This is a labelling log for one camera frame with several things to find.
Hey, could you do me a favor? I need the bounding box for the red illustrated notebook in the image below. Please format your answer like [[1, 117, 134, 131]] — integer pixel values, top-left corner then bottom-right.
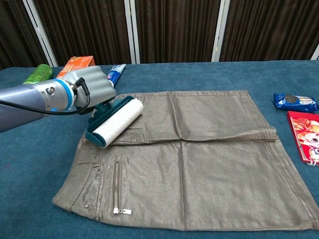
[[286, 111, 319, 166]]

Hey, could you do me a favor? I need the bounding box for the orange cardboard box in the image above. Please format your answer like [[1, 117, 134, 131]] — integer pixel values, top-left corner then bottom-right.
[[55, 55, 96, 79]]

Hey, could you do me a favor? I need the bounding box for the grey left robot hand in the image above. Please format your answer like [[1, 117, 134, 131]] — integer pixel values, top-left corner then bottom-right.
[[61, 65, 117, 115]]

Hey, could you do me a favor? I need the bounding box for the grey metallic skirt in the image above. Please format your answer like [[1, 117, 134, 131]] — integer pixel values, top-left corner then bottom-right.
[[52, 90, 319, 232]]

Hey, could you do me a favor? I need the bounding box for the blue cookie packet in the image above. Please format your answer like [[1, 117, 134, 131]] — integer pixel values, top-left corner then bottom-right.
[[271, 92, 319, 112]]

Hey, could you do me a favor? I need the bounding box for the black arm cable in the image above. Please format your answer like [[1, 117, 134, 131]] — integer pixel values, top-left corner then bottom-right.
[[0, 77, 91, 116]]

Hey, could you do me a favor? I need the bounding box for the white partition frame post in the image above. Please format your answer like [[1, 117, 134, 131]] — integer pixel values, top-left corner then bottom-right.
[[124, 0, 141, 65], [310, 44, 319, 61], [21, 0, 59, 67], [211, 0, 231, 63]]

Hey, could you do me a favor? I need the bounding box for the dark brown curtain panel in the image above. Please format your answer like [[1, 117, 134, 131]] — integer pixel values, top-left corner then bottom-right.
[[33, 0, 132, 67], [0, 0, 49, 71], [135, 0, 221, 64], [219, 0, 319, 62]]

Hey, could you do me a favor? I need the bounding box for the teal lint roller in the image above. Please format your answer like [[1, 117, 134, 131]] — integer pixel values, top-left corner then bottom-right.
[[84, 96, 144, 149]]

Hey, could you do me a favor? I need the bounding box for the green drink can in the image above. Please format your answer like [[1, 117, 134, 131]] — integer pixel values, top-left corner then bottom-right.
[[22, 64, 53, 85]]

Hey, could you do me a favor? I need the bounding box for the blue white toothpaste tube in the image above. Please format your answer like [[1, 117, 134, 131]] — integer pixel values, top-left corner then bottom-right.
[[106, 63, 127, 88]]

